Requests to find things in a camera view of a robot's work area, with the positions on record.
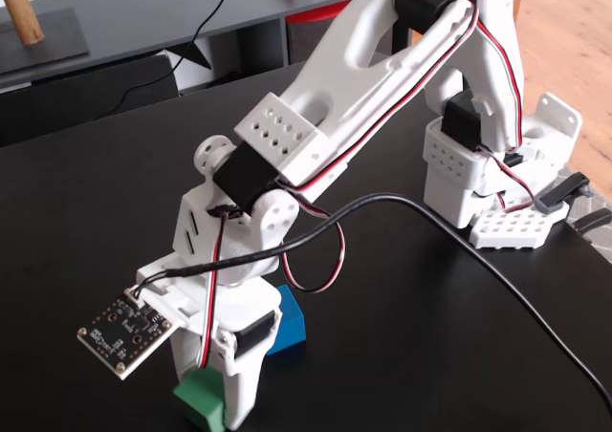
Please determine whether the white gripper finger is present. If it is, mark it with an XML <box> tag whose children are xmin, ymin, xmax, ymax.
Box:
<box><xmin>169</xmin><ymin>326</ymin><xmax>212</xmax><ymax>386</ymax></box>
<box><xmin>212</xmin><ymin>334</ymin><xmax>279</xmax><ymax>429</ymax></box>

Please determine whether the gripper servo wire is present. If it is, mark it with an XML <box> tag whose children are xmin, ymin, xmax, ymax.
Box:
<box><xmin>198</xmin><ymin>206</ymin><xmax>240</xmax><ymax>371</ymax></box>

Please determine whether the blue cube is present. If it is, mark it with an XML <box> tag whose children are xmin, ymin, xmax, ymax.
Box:
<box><xmin>266</xmin><ymin>283</ymin><xmax>307</xmax><ymax>356</ymax></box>

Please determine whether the green cube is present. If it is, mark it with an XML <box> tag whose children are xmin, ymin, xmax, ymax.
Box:
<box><xmin>171</xmin><ymin>367</ymin><xmax>226</xmax><ymax>432</ymax></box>

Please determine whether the grey shelf unit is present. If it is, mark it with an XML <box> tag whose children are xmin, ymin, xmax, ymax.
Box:
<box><xmin>0</xmin><ymin>0</ymin><xmax>413</xmax><ymax>99</ymax></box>

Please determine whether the forearm servo wire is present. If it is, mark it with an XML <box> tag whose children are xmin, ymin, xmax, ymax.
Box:
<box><xmin>274</xmin><ymin>0</ymin><xmax>482</xmax><ymax>293</ymax></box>

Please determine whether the thin black cable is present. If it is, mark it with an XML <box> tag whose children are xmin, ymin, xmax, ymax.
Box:
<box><xmin>90</xmin><ymin>0</ymin><xmax>248</xmax><ymax>123</ymax></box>

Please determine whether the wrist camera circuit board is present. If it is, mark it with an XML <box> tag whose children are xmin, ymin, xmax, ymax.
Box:
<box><xmin>76</xmin><ymin>286</ymin><xmax>174</xmax><ymax>381</ymax></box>

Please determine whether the black storage box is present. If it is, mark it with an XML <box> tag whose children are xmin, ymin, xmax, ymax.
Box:
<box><xmin>0</xmin><ymin>54</ymin><xmax>181</xmax><ymax>147</ymax></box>

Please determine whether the black clamp handle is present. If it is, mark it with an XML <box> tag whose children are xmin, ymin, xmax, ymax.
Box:
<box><xmin>571</xmin><ymin>208</ymin><xmax>612</xmax><ymax>235</ymax></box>

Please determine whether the black camera cable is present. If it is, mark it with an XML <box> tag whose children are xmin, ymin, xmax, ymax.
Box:
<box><xmin>133</xmin><ymin>191</ymin><xmax>612</xmax><ymax>407</ymax></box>

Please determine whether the wooden pole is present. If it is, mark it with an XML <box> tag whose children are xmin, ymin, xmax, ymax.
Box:
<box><xmin>0</xmin><ymin>0</ymin><xmax>45</xmax><ymax>46</ymax></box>

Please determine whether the upper arm servo wire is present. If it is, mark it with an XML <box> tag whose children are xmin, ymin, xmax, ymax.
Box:
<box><xmin>475</xmin><ymin>18</ymin><xmax>525</xmax><ymax>151</ymax></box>

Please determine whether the dark fabric bin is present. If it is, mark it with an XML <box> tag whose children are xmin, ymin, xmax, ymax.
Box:
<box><xmin>286</xmin><ymin>18</ymin><xmax>339</xmax><ymax>66</ymax></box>

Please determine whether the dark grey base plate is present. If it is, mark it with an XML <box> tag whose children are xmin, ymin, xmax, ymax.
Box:
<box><xmin>0</xmin><ymin>7</ymin><xmax>91</xmax><ymax>76</ymax></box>

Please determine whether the base servo wire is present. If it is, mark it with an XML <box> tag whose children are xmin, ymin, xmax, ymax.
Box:
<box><xmin>492</xmin><ymin>154</ymin><xmax>536</xmax><ymax>213</ymax></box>

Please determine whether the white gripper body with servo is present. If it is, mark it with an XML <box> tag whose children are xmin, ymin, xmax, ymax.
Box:
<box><xmin>136</xmin><ymin>251</ymin><xmax>284</xmax><ymax>359</ymax></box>

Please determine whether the grey black table clamp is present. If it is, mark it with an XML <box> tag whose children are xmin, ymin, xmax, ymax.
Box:
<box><xmin>534</xmin><ymin>171</ymin><xmax>595</xmax><ymax>216</ymax></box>

